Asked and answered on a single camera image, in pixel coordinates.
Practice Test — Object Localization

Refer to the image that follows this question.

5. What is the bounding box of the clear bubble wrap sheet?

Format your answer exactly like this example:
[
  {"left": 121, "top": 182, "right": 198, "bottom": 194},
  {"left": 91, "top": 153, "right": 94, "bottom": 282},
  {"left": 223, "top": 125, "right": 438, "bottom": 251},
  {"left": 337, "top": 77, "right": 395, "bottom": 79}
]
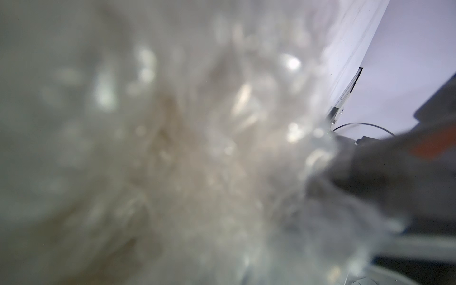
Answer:
[{"left": 1, "top": 1, "right": 404, "bottom": 285}]

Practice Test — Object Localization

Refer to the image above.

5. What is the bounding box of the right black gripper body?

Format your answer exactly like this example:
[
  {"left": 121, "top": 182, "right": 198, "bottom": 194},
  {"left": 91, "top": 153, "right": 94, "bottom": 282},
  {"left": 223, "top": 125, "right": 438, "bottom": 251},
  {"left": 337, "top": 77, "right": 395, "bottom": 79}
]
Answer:
[{"left": 325, "top": 77, "right": 456, "bottom": 235}]

